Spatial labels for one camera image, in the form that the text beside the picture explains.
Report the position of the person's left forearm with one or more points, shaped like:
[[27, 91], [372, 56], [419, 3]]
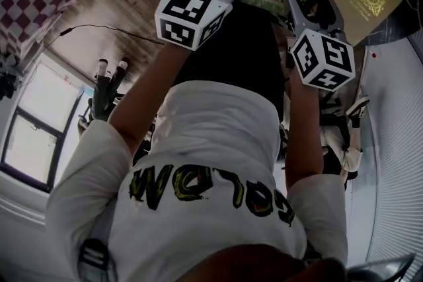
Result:
[[148, 89]]

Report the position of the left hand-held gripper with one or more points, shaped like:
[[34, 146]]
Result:
[[188, 18]]

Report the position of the black framed window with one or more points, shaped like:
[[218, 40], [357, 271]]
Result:
[[36, 128]]

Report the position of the person's black trousers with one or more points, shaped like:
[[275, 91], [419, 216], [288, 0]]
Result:
[[244, 56]]

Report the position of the person's right forearm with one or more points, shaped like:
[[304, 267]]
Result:
[[304, 135]]

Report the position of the person's white printed t-shirt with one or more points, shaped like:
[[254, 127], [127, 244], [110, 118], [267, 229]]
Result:
[[205, 142]]

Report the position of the white ribbed blind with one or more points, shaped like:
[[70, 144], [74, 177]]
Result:
[[400, 148]]

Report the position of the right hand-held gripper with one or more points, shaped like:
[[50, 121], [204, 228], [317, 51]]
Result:
[[322, 59]]

